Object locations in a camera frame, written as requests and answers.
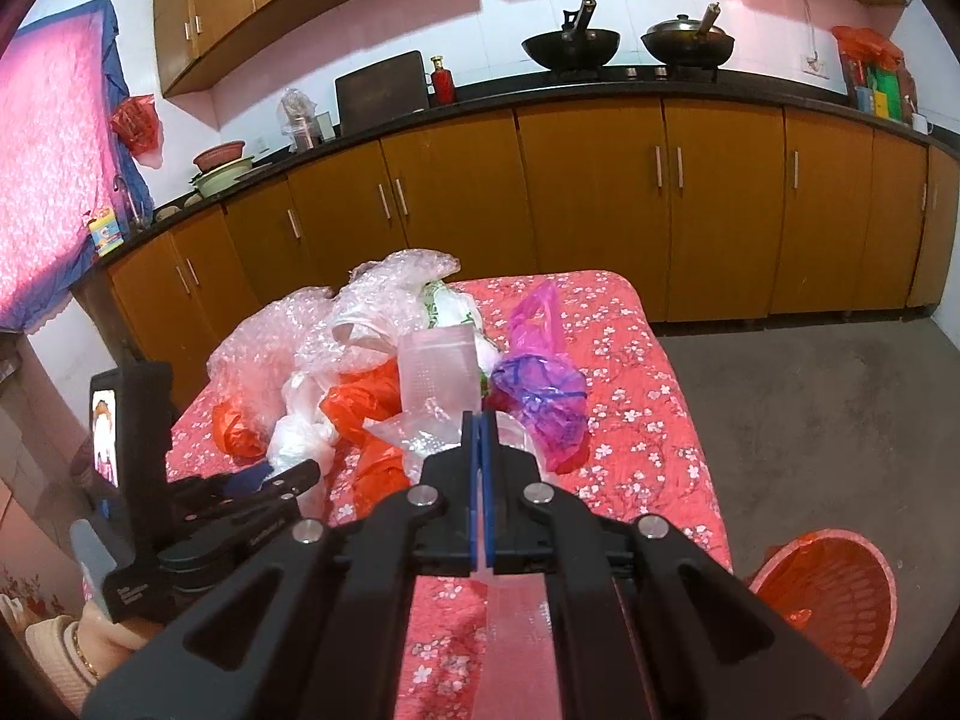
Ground pink plastic bag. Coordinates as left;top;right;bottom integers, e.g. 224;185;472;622
508;281;593;475

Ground white plastic bag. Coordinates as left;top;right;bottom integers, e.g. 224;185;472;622
266;371;338;497

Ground jar in plastic bag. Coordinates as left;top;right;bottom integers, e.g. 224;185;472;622
281;88;316;153

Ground person's left hand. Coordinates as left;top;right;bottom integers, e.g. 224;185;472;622
79;594;155;665

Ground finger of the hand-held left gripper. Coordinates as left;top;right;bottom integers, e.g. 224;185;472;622
178;457;325;535
169;463;276;516

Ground wooden lower kitchen cabinets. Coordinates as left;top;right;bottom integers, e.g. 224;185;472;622
105;94;960;346

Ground black kitchen countertop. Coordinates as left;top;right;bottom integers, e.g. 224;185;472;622
97;64;960;263

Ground red floral tablecloth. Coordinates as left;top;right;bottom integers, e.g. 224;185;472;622
166;268;734;720

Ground white green printed bag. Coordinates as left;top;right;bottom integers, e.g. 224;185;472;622
420;279;502;376

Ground clear zip bag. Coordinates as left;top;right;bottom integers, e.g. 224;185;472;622
396;324;560;720

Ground orange plastic bag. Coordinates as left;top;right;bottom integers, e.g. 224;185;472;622
320;358;418;458
212;399;269;460
351;441;421;523

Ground person's left forearm cream sleeve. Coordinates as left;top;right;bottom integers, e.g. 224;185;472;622
25;613;98;713

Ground orange bag on counter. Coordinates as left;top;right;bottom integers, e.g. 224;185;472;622
831;25;905;110

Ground red hanging plastic bag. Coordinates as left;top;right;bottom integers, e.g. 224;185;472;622
110;94;164;166

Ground clear plastic wrapper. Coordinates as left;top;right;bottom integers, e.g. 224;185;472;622
366;409;466;482

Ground clear bubble wrap sheet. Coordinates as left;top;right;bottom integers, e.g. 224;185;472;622
330;247;463;346

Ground pink curtain with blue border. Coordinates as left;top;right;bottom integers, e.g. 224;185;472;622
0;0;155;335

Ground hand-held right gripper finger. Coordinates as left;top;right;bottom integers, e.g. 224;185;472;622
81;412;482;720
482;412;877;720

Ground metal faucet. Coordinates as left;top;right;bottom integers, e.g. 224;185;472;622
112;175;148;230

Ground gold bracelet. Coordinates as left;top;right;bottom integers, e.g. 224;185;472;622
72;621;101;680

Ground gas stove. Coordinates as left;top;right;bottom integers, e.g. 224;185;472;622
547;64;721;85

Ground dark cutting board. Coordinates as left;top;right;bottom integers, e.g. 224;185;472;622
335;51;430;137

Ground purple plastic bag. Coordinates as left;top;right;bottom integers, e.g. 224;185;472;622
490;356;590;436

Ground clear plastic bag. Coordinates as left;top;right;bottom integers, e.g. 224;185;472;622
206;286;353;421

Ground green package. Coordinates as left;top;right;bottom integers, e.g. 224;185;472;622
870;67;902;118

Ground black wok with lid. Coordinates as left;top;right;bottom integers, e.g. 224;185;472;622
641;4;736;67

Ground red plastic basin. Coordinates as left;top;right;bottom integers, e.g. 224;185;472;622
193;140;247;172

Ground orange plastic waste basket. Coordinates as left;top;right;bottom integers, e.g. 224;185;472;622
748;531;899;691

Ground colourful carton box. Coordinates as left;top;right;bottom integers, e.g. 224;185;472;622
88;206;125;256

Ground black wok with handle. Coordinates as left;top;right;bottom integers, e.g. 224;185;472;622
521;0;622;70

